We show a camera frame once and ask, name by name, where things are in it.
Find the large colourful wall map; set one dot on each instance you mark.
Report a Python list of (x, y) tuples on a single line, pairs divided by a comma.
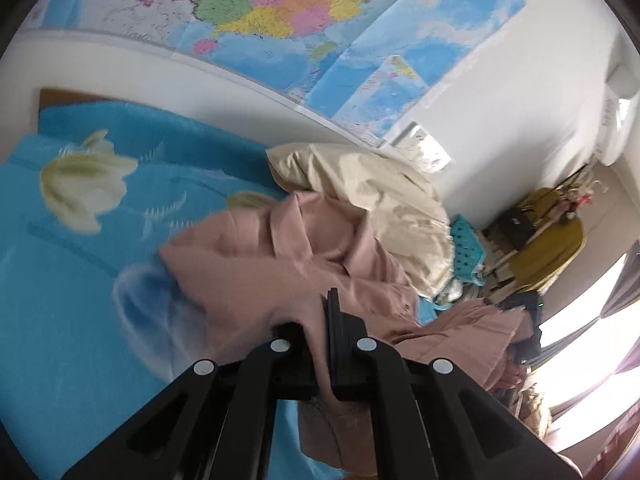
[(280, 15)]

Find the black bag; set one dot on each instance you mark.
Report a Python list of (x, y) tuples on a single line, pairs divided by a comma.
[(517, 225)]

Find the small wall picture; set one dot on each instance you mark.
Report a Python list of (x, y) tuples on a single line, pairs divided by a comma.
[(425, 147)]

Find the grey curtain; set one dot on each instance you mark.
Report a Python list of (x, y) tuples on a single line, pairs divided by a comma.
[(622, 285)]

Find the white rack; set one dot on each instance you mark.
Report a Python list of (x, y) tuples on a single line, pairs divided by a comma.
[(505, 265)]

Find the blue floral bed sheet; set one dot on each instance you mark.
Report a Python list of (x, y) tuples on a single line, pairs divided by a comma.
[(75, 285)]

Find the beige cloth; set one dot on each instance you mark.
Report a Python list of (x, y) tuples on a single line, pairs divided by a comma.
[(380, 195)]

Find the pink garment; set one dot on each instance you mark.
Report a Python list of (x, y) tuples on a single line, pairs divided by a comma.
[(310, 260)]

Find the white air conditioner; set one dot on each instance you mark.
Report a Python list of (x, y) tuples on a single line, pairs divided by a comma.
[(617, 115)]

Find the brown wooden headboard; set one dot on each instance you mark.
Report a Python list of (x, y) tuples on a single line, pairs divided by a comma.
[(60, 96)]

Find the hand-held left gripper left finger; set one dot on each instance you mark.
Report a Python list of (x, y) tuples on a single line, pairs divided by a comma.
[(295, 365)]

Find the teal dotted cloth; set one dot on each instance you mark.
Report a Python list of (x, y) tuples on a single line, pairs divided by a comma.
[(467, 250)]

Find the yellow cloth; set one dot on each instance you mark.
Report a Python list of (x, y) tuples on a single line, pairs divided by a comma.
[(555, 245)]

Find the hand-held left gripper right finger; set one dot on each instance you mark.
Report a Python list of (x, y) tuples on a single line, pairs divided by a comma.
[(347, 355)]

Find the small wall map poster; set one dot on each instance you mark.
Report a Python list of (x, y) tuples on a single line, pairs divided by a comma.
[(385, 95)]

